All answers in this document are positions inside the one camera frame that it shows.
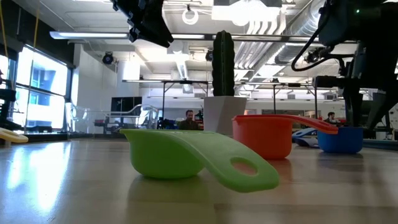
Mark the white plant pot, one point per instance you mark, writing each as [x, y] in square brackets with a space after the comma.
[220, 115]

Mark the green cactus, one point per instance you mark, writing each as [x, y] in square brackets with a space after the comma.
[223, 62]

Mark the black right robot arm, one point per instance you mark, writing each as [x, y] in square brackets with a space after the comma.
[373, 21]

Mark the person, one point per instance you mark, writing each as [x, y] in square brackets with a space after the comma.
[331, 116]
[188, 124]

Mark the black metal frame stand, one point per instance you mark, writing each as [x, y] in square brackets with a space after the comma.
[186, 82]
[295, 84]

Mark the green measuring cup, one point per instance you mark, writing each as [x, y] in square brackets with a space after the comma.
[161, 155]

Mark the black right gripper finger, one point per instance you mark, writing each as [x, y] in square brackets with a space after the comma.
[354, 109]
[381, 109]

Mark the long ceiling light strip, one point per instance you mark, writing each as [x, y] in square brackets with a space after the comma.
[87, 35]
[301, 39]
[189, 36]

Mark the clear plastic basket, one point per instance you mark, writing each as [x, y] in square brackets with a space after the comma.
[141, 119]

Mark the blue measuring cup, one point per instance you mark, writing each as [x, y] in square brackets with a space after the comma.
[340, 141]

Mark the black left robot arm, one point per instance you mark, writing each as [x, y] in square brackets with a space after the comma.
[6, 96]

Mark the black overhead frame beam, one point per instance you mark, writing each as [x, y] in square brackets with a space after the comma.
[264, 38]

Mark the yellow measuring cup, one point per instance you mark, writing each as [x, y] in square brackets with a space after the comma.
[14, 137]

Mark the orange measuring cup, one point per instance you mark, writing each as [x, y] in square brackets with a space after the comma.
[261, 137]

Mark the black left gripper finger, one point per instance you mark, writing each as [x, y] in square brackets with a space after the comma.
[152, 31]

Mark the silver ventilation duct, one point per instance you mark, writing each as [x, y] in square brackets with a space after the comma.
[306, 21]

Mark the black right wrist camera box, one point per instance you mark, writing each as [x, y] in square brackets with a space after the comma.
[329, 81]

